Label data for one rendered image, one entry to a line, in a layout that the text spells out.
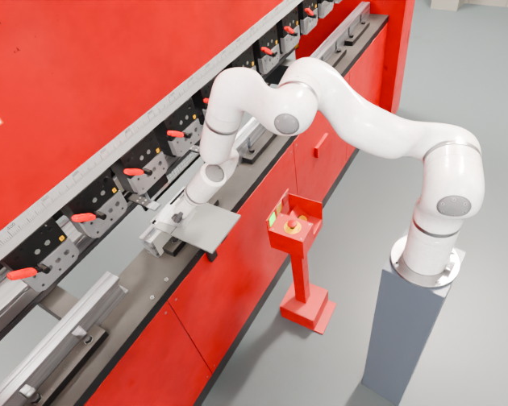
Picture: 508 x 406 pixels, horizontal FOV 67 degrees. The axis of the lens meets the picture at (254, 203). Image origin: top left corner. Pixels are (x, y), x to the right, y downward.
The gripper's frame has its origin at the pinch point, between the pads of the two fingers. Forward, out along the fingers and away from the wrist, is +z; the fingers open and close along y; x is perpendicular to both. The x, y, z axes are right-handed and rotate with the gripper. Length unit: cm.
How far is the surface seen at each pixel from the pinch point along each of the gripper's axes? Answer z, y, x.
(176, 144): -13.9, -12.7, -15.4
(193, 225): -1.7, 2.2, 6.5
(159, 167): -11.3, -2.6, -14.9
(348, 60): -2, -148, 27
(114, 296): 14.5, 33.1, -0.9
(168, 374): 40, 40, 35
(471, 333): 5, -45, 154
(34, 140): -33, 26, -39
